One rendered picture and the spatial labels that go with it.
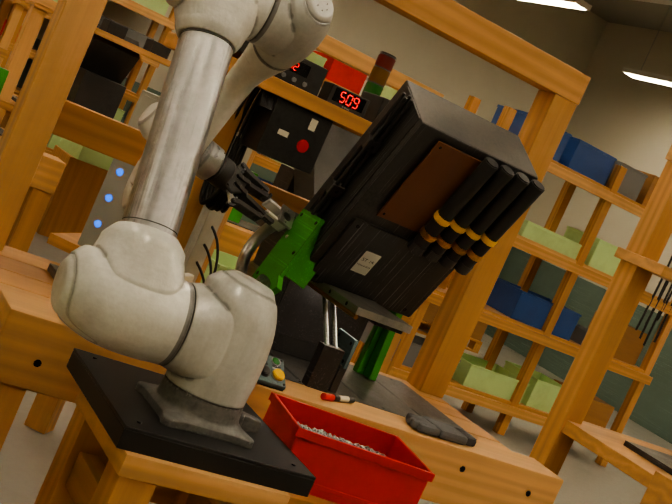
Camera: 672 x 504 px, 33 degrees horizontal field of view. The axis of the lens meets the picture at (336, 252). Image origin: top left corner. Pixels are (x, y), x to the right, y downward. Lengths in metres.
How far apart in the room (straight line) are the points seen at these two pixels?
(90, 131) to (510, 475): 1.37
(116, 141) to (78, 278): 1.11
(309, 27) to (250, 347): 0.60
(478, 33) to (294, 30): 1.18
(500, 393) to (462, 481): 5.80
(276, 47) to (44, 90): 0.81
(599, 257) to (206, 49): 6.95
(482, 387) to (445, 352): 5.09
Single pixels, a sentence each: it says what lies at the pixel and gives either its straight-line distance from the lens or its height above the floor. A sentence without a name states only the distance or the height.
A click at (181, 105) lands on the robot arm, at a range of 2.03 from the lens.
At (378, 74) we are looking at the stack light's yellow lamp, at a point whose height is 1.67.
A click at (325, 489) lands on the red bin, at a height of 0.82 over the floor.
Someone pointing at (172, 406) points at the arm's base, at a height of 0.91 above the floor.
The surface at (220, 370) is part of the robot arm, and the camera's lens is 1.98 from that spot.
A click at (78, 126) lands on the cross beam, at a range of 2.95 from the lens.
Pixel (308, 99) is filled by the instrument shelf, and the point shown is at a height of 1.52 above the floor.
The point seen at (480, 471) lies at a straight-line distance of 2.88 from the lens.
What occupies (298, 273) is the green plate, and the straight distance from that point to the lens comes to 2.72.
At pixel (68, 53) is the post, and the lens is 2.83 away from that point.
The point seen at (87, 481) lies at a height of 0.73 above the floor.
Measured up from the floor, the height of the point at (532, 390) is 0.39.
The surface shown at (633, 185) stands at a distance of 8.88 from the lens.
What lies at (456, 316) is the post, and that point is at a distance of 3.42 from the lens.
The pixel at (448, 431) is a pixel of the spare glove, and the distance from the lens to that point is 2.81.
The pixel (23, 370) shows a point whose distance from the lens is 2.34.
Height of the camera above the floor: 1.43
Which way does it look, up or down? 5 degrees down
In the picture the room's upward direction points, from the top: 24 degrees clockwise
